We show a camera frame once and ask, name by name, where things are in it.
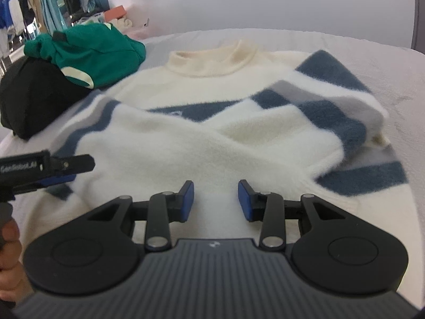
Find cream sweater with blue stripes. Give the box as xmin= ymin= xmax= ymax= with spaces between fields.
xmin=46 ymin=39 xmax=410 ymax=240

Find pink cloth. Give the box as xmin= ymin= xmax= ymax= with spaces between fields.
xmin=124 ymin=26 xmax=160 ymax=40

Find row of hanging clothes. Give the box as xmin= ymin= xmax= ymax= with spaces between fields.
xmin=0 ymin=0 xmax=112 ymax=60

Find person's left hand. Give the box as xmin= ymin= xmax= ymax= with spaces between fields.
xmin=0 ymin=220 xmax=30 ymax=298

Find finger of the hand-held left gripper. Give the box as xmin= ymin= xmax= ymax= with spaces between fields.
xmin=35 ymin=174 xmax=76 ymax=188
xmin=50 ymin=154 xmax=96 ymax=177

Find green garment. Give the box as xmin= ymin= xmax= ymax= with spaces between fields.
xmin=23 ymin=23 xmax=147 ymax=90

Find black garment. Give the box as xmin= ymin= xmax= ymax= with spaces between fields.
xmin=0 ymin=56 xmax=92 ymax=141

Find red box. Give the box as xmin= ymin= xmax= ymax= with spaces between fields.
xmin=103 ymin=6 xmax=127 ymax=20

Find cream plush toy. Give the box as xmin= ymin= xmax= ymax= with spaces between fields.
xmin=111 ymin=18 xmax=134 ymax=31

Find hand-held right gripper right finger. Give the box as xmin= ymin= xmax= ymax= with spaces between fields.
xmin=238 ymin=179 xmax=334 ymax=251

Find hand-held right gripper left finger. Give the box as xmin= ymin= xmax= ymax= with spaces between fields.
xmin=87 ymin=180 xmax=195 ymax=252

